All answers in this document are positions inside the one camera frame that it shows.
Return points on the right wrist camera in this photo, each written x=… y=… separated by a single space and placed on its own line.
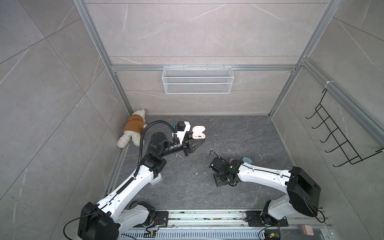
x=219 y=165

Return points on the pink eraser block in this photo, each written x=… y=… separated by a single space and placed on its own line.
x=306 y=230

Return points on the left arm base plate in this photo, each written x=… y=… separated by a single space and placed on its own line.
x=155 y=218

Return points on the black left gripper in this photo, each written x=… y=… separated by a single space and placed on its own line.
x=185 y=148

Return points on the pink earbud charging case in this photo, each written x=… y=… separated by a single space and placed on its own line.
x=198 y=132

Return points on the white teddy bear brown hoodie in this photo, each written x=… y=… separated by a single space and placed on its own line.
x=133 y=129

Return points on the white wire mesh basket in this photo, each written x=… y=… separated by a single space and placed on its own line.
x=197 y=80

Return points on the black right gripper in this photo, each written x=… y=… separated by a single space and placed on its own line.
x=217 y=182

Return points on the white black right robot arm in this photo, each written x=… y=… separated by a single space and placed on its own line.
x=301 y=192

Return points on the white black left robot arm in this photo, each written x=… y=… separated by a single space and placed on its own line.
x=107 y=219

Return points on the blue earbud charging case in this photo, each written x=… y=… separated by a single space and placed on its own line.
x=247 y=160

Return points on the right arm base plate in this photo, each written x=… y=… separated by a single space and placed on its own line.
x=259 y=219

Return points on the aluminium rail front frame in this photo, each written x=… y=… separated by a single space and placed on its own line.
x=225 y=224

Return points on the white digital scale device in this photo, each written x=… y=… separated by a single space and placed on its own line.
x=156 y=180

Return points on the black wire hook rack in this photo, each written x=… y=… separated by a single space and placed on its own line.
x=340 y=139

